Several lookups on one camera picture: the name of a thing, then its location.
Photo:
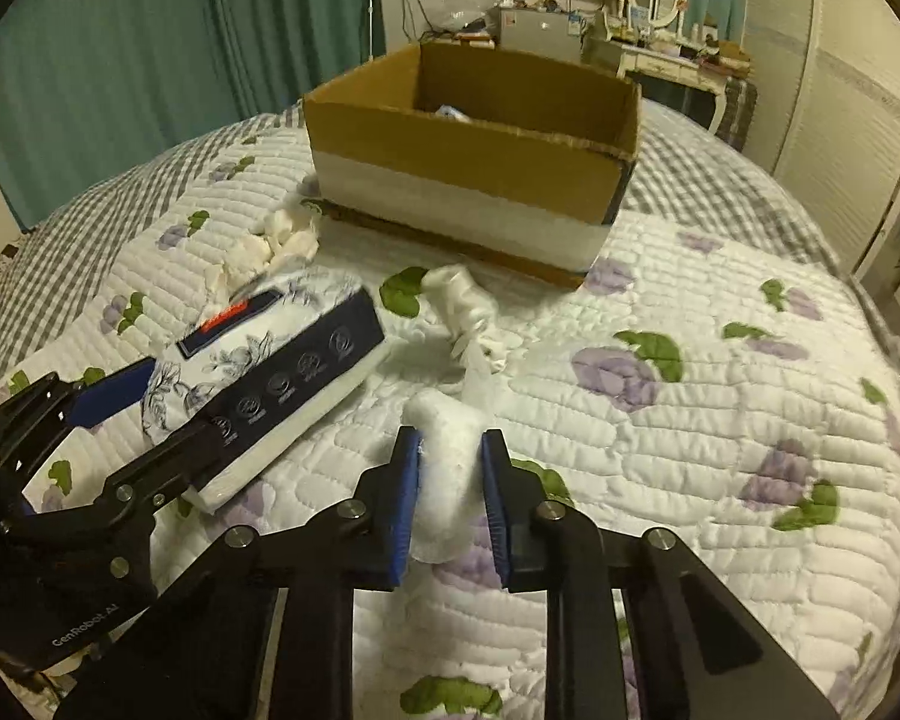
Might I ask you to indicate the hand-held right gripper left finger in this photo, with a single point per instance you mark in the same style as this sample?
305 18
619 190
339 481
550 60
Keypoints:
400 517

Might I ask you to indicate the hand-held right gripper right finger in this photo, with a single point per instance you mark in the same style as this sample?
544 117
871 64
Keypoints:
495 517

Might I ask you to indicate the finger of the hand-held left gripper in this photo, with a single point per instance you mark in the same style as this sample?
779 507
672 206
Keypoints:
172 465
109 396

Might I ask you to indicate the white tissue wad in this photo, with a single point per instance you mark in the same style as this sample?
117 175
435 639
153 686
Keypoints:
442 465

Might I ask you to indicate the floral soft tissue pack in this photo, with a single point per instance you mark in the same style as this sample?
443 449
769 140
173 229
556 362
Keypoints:
277 345

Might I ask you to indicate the cardboard box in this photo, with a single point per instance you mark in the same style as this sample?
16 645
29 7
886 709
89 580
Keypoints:
457 165

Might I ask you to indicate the white floral quilt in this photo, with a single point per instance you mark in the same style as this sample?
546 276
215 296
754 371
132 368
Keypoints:
682 427

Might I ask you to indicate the crumpled tissue with plastic wrap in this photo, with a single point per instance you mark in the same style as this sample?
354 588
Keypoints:
461 300

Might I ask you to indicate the crumpled white tissue pile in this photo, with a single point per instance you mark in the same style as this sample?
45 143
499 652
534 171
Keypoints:
285 236

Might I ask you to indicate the wide teal curtain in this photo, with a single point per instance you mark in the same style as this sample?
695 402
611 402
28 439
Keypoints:
157 52

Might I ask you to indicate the small white packet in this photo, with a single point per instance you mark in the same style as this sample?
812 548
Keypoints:
450 112

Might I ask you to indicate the plaid cloth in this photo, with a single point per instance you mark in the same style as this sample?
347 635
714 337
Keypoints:
739 112

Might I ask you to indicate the white dressing table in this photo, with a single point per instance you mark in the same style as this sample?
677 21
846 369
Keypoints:
645 56

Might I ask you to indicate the silver box appliance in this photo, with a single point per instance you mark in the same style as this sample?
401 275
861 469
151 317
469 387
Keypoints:
540 26

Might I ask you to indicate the clear plastic bag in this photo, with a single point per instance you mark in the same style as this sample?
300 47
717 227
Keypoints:
457 11

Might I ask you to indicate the white wardrobe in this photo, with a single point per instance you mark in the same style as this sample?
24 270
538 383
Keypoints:
840 75

